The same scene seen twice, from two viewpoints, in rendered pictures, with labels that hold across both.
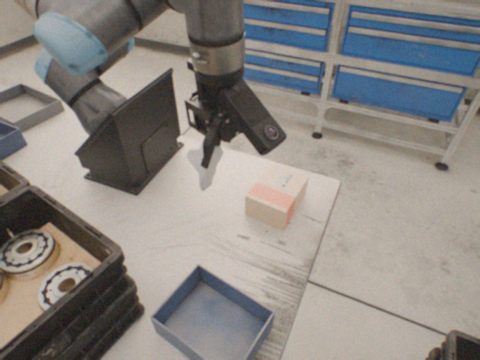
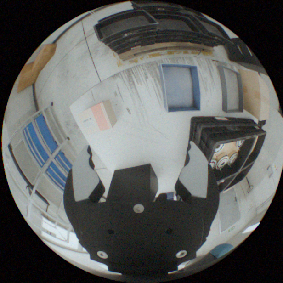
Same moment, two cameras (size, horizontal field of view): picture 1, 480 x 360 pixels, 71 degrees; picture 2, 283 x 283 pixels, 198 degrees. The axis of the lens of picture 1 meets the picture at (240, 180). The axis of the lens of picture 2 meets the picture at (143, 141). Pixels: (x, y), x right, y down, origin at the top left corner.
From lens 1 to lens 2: 50 cm
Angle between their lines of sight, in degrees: 30
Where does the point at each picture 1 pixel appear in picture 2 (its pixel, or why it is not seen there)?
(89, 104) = not seen: hidden behind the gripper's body
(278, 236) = (114, 98)
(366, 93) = (49, 139)
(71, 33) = not seen: outside the picture
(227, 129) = (181, 234)
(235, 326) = (171, 79)
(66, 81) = not seen: hidden behind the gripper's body
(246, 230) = (123, 112)
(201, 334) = (183, 89)
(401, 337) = (101, 65)
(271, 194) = (99, 118)
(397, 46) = (37, 145)
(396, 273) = (84, 80)
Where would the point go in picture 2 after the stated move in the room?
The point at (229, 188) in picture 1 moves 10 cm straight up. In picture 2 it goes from (112, 139) to (105, 150)
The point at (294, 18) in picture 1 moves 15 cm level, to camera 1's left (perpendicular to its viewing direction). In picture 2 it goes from (56, 177) to (62, 183)
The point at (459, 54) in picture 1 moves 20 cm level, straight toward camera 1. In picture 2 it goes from (30, 130) to (31, 127)
